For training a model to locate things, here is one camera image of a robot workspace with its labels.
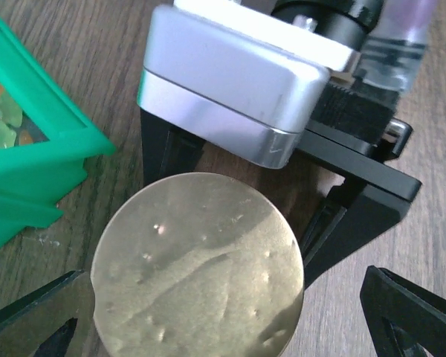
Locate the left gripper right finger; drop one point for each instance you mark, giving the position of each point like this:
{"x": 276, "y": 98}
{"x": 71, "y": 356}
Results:
{"x": 403, "y": 318}

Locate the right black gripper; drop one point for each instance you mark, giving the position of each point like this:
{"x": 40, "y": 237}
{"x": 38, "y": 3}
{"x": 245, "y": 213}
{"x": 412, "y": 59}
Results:
{"x": 357, "y": 163}

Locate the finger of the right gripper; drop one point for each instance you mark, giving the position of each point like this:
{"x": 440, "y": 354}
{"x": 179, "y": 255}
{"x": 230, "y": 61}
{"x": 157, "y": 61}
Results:
{"x": 167, "y": 149}

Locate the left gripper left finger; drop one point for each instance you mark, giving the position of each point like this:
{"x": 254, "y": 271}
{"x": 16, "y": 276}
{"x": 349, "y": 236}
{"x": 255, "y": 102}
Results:
{"x": 53, "y": 320}

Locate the gold jar lid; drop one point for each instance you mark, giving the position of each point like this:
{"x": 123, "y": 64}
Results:
{"x": 197, "y": 264}

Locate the green bin star gummies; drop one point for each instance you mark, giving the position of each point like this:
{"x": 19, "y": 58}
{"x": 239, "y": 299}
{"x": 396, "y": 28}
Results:
{"x": 34, "y": 177}

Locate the pile of star gummies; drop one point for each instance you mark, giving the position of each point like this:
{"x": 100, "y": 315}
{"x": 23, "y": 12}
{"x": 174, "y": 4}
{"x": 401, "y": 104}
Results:
{"x": 14, "y": 124}

